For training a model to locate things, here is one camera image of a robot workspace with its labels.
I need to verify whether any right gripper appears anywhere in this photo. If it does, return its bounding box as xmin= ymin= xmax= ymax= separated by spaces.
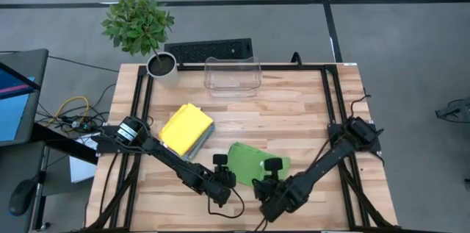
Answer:
xmin=252 ymin=157 xmax=308 ymax=223

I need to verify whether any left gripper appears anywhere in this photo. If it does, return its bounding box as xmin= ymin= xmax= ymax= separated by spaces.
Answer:
xmin=205 ymin=154 xmax=238 ymax=208

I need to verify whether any lime green microfiber towel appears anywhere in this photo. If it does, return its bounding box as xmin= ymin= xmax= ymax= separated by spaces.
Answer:
xmin=227 ymin=142 xmax=291 ymax=189

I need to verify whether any grey waffle microfiber towel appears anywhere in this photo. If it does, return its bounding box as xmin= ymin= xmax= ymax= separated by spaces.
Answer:
xmin=185 ymin=124 xmax=217 ymax=160

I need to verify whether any yellow microfiber towel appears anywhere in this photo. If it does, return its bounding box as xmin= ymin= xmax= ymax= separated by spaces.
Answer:
xmin=159 ymin=103 xmax=214 ymax=157

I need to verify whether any clear plastic bin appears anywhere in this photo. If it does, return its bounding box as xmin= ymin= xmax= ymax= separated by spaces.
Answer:
xmin=203 ymin=56 xmax=263 ymax=98

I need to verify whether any black mesh computer case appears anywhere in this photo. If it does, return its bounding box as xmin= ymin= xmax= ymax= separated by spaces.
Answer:
xmin=164 ymin=37 xmax=254 ymax=64

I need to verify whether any white paper sheet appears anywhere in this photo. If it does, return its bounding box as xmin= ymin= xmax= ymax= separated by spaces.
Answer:
xmin=68 ymin=133 xmax=98 ymax=184

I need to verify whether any green plant in white pot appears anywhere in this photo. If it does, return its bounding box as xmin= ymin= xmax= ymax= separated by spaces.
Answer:
xmin=101 ymin=0 xmax=180 ymax=89

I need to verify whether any black computer mouse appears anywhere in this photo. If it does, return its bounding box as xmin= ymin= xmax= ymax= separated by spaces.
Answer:
xmin=9 ymin=178 xmax=37 ymax=217

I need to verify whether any grey metal stand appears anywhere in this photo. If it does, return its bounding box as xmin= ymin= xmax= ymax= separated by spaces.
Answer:
xmin=435 ymin=97 xmax=470 ymax=123

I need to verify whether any black side desk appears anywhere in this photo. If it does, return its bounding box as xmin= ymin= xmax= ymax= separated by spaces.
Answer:
xmin=0 ymin=122 xmax=99 ymax=233

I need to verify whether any dark monitor with blue screen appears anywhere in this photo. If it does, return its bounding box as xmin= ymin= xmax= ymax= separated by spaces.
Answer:
xmin=0 ymin=49 xmax=49 ymax=148

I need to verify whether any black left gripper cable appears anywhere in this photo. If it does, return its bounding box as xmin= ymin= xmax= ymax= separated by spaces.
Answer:
xmin=207 ymin=187 xmax=246 ymax=220

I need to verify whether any black aluminium table frame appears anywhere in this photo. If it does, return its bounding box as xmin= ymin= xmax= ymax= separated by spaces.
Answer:
xmin=82 ymin=62 xmax=402 ymax=232

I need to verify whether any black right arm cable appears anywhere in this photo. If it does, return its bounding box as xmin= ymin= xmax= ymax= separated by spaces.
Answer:
xmin=253 ymin=94 xmax=372 ymax=232

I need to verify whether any black cable loop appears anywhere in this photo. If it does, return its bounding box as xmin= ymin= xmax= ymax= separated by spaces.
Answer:
xmin=291 ymin=51 xmax=304 ymax=68

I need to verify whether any yellow cable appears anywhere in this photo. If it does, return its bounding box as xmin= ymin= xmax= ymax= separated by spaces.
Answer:
xmin=43 ymin=95 xmax=91 ymax=128

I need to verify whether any black floor cable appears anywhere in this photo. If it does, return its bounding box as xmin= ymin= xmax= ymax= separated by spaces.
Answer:
xmin=47 ymin=55 xmax=120 ymax=74

